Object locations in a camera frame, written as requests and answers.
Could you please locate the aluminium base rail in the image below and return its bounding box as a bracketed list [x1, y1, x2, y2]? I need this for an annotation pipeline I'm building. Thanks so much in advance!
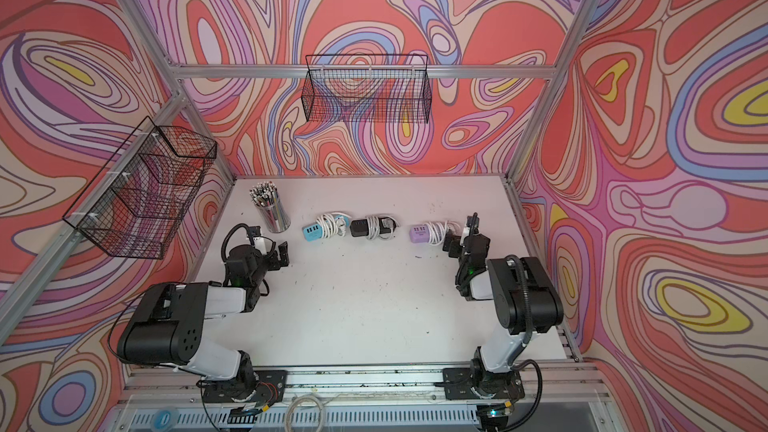
[101, 361, 628, 431]

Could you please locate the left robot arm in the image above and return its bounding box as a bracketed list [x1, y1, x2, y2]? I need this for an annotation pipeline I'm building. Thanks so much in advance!
[116, 223, 290, 411]

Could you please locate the white coiled cable front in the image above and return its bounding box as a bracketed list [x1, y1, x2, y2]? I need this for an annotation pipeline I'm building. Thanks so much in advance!
[283, 394, 328, 432]

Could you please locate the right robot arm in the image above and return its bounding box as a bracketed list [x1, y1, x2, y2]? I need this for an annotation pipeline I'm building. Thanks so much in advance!
[436, 214, 564, 403]

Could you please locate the black wire basket left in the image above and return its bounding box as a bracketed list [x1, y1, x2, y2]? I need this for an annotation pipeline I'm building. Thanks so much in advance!
[62, 118, 218, 260]

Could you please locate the blue power strip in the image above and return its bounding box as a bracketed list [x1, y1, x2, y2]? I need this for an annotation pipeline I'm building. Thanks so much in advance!
[302, 212, 351, 242]

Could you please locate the black wire basket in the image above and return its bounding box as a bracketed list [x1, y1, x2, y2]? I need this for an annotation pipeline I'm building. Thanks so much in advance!
[301, 53, 432, 124]
[62, 118, 218, 260]

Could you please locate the metal pen cup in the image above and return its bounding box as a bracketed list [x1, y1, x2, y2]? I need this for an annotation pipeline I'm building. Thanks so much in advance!
[249, 181, 291, 233]

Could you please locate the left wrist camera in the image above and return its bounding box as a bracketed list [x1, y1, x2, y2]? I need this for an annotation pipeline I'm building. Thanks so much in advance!
[254, 237, 269, 255]

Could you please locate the black power strip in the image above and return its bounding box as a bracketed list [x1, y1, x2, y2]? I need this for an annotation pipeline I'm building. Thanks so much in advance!
[350, 215, 399, 240]

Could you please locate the purple power strip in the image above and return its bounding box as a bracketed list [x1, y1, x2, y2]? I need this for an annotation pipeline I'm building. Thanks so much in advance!
[409, 220, 462, 246]

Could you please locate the black wire basket back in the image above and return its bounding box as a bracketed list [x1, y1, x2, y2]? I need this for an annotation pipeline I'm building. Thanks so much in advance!
[301, 53, 432, 124]

